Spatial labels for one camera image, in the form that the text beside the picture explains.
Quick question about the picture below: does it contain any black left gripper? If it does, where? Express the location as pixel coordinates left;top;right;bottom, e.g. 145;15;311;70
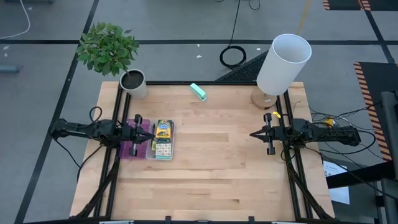
119;114;155;156

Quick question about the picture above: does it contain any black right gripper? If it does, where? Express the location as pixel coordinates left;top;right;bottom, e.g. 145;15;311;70
249;113;292;156

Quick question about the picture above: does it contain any green yellow crayon box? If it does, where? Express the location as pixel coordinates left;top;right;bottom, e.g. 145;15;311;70
154;119;174;140

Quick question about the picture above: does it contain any clear plastic pencil box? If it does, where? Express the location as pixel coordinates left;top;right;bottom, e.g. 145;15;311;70
146;119;175;161

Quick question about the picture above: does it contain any purple and clear tray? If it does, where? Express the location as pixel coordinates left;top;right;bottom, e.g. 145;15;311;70
119;118;152;160

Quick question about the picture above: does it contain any black ribbed floor mat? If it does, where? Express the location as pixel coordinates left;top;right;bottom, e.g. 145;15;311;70
216;49;270;83

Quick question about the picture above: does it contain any mint green stapler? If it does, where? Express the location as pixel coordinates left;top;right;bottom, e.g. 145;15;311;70
189;82;208;102

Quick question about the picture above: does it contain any white lamp with wooden base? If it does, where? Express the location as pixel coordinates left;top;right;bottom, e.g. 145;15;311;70
251;33;313;110

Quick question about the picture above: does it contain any green plant in white pot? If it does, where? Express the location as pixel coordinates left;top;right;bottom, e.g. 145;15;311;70
76;21;149;100

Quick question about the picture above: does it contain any white paper sheet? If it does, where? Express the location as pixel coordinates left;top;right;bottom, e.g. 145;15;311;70
323;160;351;205

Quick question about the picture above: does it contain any black beam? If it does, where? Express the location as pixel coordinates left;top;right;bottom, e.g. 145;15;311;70
326;161;398;190

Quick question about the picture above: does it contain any black hazard striped floor mat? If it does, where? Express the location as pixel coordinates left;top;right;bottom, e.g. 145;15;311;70
353;61;398;162
322;0;398;12

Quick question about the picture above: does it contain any grey floor foot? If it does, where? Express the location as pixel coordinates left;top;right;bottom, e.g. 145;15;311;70
0;64;23;74

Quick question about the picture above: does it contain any coiled black floor cable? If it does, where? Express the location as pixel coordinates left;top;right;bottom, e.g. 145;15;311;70
219;0;248;70

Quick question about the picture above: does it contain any black aluminium table frame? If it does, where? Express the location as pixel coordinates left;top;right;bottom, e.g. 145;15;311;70
70;80;336;224

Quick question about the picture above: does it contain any grey post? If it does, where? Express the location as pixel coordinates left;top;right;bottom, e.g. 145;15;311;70
381;91;398;224

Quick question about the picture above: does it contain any white floor cable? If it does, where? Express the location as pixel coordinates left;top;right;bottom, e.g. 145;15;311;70
0;0;31;40

